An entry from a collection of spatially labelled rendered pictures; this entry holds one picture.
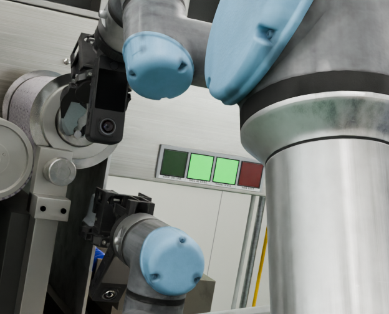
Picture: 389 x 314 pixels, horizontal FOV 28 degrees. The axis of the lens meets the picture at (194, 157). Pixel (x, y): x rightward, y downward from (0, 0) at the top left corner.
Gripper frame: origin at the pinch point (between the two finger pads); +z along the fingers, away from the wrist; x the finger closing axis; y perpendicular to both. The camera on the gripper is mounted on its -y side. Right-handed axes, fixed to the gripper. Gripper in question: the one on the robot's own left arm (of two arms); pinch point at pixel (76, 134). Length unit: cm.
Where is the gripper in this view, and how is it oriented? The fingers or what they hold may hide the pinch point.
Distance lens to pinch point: 116.6
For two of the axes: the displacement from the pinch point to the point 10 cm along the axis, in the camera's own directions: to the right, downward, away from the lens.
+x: -9.0, -1.4, -4.1
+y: -1.2, -8.3, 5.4
